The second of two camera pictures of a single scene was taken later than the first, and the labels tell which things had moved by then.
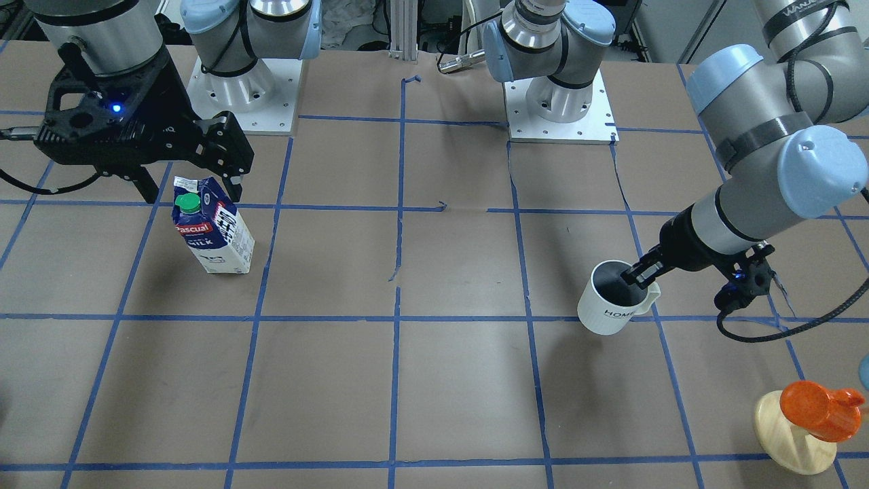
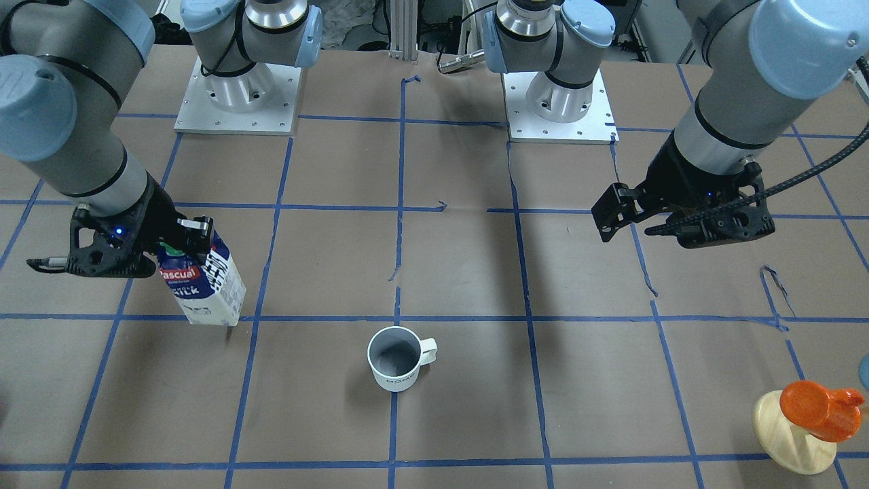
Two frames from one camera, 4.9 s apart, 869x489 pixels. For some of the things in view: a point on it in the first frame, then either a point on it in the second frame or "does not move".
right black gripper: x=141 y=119 -> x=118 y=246
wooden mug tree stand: x=794 y=447 does not move
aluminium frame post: x=404 y=18 does not move
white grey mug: x=609 y=303 -> x=396 y=354
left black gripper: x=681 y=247 -> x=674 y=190
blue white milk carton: x=206 y=217 -> x=210 y=293
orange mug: x=830 y=416 does not move
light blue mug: x=863 y=371 does not move
